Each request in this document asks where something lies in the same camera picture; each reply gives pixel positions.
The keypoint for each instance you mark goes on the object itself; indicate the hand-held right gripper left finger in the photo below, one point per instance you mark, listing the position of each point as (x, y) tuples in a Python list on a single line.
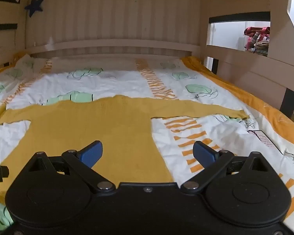
[(92, 153)]

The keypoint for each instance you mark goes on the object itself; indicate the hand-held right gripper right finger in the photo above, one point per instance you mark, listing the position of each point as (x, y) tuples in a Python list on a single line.
[(204, 154)]

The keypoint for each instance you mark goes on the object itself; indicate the mustard yellow knit sweater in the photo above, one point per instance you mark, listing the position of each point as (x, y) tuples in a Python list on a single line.
[(88, 122)]

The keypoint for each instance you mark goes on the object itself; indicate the pile of colourful clothes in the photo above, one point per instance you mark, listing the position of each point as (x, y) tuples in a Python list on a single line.
[(257, 36)]

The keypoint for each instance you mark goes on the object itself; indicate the white fabric label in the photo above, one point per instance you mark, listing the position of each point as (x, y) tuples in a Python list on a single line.
[(265, 140)]

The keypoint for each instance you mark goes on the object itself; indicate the white printed bed cover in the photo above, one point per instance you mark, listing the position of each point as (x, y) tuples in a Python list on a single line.
[(127, 83)]

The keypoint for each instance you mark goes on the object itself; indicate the blue star ornament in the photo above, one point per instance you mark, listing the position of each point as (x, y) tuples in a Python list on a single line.
[(35, 7)]

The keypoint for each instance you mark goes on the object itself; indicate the pale wooden bed frame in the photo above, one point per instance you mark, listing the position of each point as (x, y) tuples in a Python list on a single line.
[(112, 17)]

